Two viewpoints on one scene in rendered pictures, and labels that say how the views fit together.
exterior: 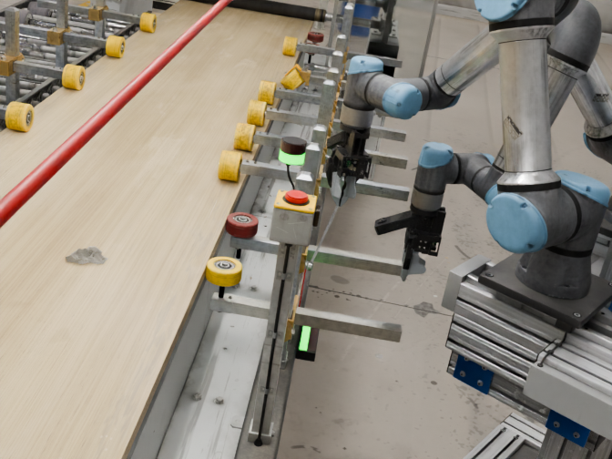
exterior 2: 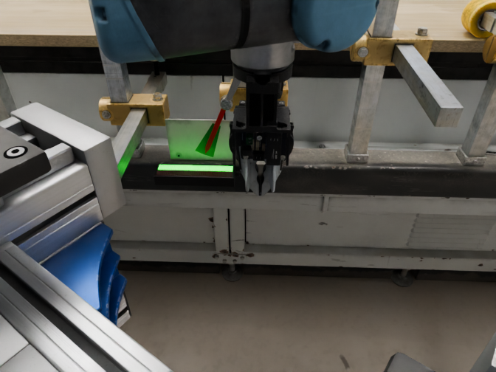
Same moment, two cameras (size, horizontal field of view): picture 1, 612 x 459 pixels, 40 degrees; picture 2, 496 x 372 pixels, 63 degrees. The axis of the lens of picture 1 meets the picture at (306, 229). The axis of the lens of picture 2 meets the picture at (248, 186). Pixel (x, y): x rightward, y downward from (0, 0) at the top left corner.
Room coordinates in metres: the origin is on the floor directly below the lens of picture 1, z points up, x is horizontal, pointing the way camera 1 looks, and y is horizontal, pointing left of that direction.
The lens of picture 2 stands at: (1.85, -0.75, 1.21)
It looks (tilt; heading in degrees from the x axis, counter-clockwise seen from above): 38 degrees down; 91
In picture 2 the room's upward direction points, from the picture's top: straight up
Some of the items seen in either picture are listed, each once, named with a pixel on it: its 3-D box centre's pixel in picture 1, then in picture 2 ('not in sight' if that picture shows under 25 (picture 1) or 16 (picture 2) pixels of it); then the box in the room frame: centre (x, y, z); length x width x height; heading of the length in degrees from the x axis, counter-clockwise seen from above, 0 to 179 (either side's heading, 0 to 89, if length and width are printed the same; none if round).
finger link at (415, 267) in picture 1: (413, 269); (249, 176); (1.85, -0.28, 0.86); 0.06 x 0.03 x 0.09; 89
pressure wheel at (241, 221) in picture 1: (240, 237); not in sight; (1.87, 0.16, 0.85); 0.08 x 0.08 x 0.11
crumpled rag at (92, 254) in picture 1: (86, 252); not in sight; (1.56, 0.46, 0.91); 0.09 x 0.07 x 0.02; 117
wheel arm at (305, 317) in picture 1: (305, 318); (136, 122); (1.62, -0.03, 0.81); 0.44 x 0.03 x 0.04; 89
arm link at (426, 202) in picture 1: (426, 197); (265, 46); (1.86, -0.28, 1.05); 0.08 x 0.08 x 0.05
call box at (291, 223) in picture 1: (292, 219); not in sight; (1.32, 0.02, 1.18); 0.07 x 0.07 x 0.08; 89
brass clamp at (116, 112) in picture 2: (283, 317); (134, 109); (1.60, 0.02, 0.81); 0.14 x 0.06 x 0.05; 179
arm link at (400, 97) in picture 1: (399, 96); not in sight; (1.77, -0.15, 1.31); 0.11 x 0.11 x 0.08; 41
